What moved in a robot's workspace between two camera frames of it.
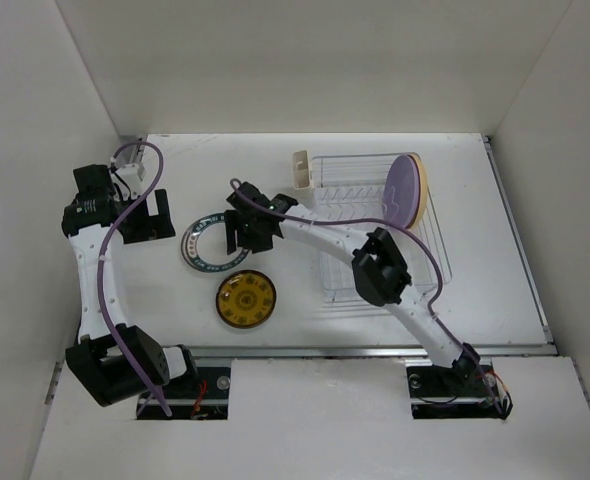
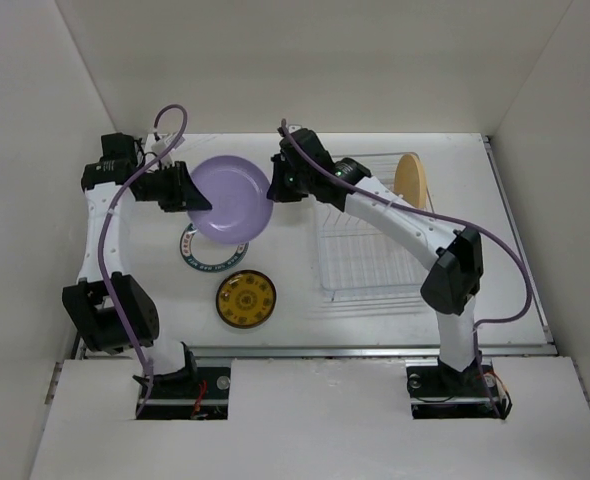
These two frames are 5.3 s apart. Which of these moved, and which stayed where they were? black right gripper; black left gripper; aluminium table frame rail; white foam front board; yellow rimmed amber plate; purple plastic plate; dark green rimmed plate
Moved: purple plastic plate; black left gripper; black right gripper
Stayed: dark green rimmed plate; yellow rimmed amber plate; white foam front board; aluminium table frame rail
